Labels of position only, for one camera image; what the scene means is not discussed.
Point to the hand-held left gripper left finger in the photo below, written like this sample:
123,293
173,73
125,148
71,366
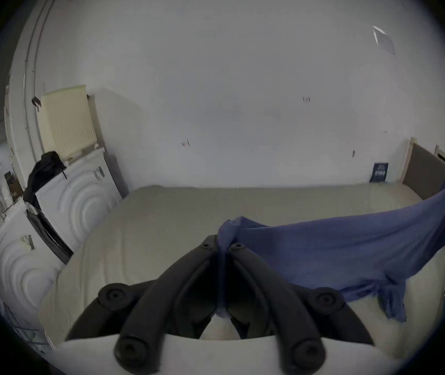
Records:
156,307

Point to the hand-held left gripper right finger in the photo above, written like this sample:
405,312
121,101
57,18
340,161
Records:
281,307

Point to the dark blue shirt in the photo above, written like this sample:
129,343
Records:
324,244

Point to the bed with beige sheet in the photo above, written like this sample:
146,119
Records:
160,217

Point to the white washing machine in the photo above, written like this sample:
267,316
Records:
78,205
15,264

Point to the small dark blue card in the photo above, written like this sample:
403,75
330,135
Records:
379,172

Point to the black bag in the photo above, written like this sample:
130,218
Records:
44,174

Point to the cream ribbed panel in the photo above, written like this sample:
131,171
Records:
66,119

